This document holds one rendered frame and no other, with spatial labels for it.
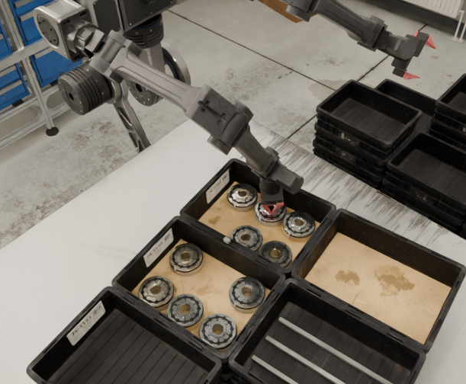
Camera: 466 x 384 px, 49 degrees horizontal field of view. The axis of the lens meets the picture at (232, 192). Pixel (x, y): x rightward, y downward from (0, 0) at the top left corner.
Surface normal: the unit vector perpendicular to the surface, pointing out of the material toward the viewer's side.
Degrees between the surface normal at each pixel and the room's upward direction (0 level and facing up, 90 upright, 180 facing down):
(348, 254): 0
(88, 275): 0
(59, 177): 0
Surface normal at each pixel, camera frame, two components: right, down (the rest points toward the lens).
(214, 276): -0.04, -0.66
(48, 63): 0.73, 0.49
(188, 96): -0.50, -0.33
